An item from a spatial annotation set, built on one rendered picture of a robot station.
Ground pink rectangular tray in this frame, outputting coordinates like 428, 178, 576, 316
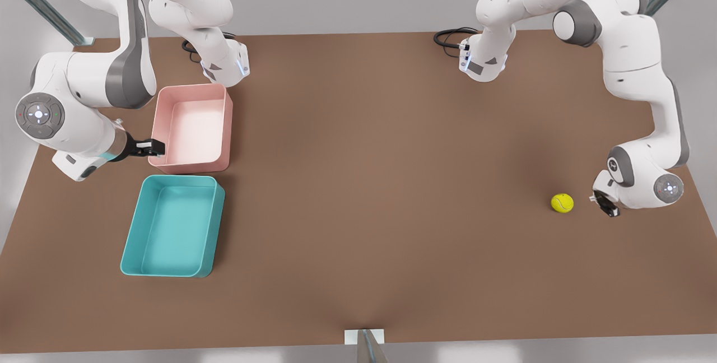
148, 83, 234, 175

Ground teal rectangular tray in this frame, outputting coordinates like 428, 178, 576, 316
120, 175, 226, 278

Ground black cable loop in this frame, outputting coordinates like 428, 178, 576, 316
434, 27, 481, 59
181, 32, 238, 64

